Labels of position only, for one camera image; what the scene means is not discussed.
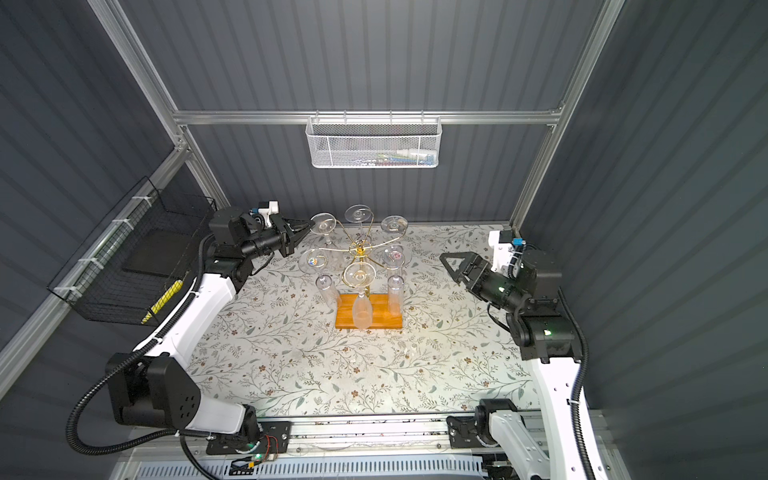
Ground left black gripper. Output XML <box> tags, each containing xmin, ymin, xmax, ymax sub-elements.
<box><xmin>238</xmin><ymin>215</ymin><xmax>312</xmax><ymax>263</ymax></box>

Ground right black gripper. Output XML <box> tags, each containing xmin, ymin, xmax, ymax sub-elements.
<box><xmin>440</xmin><ymin>252</ymin><xmax>523</xmax><ymax>315</ymax></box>

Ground clear wine glass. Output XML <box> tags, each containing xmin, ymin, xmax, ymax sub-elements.
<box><xmin>382</xmin><ymin>244</ymin><xmax>406</xmax><ymax>316</ymax></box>
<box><xmin>344</xmin><ymin>204</ymin><xmax>374</xmax><ymax>225</ymax></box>
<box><xmin>381</xmin><ymin>215</ymin><xmax>409</xmax><ymax>236</ymax></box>
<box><xmin>311</xmin><ymin>212</ymin><xmax>337</xmax><ymax>236</ymax></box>
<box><xmin>342</xmin><ymin>260</ymin><xmax>376</xmax><ymax>330</ymax></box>
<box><xmin>299</xmin><ymin>248</ymin><xmax>340</xmax><ymax>309</ymax></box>

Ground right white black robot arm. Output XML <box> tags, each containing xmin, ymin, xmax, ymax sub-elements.
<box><xmin>440</xmin><ymin>250</ymin><xmax>607</xmax><ymax>479</ymax></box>

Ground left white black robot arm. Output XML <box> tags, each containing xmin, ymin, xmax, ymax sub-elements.
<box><xmin>107</xmin><ymin>202</ymin><xmax>315</xmax><ymax>444</ymax></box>

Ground orange wooden rack base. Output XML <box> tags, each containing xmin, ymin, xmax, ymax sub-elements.
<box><xmin>335</xmin><ymin>294</ymin><xmax>403</xmax><ymax>330</ymax></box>

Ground floral table mat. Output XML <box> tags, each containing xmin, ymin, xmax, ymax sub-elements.
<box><xmin>189</xmin><ymin>225</ymin><xmax>538</xmax><ymax>417</ymax></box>

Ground items in white basket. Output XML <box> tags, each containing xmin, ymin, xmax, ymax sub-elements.
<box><xmin>350</xmin><ymin>149</ymin><xmax>438</xmax><ymax>167</ymax></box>

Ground yellow striped item in basket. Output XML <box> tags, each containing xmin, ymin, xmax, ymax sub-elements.
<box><xmin>141</xmin><ymin>280</ymin><xmax>184</xmax><ymax>325</ymax></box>

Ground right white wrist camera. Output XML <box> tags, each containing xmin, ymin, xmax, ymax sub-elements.
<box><xmin>488</xmin><ymin>229</ymin><xmax>527</xmax><ymax>278</ymax></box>

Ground gold wire glass rack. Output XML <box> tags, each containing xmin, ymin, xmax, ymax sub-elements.
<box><xmin>320</xmin><ymin>220</ymin><xmax>407</xmax><ymax>288</ymax></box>

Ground white wire mesh basket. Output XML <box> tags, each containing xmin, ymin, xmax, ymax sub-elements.
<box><xmin>305</xmin><ymin>119</ymin><xmax>443</xmax><ymax>169</ymax></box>

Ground black wire mesh basket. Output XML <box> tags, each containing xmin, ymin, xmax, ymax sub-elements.
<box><xmin>47</xmin><ymin>177</ymin><xmax>216</xmax><ymax>327</ymax></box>

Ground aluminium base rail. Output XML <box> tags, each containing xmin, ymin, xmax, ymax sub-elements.
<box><xmin>113</xmin><ymin>410</ymin><xmax>607</xmax><ymax>480</ymax></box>

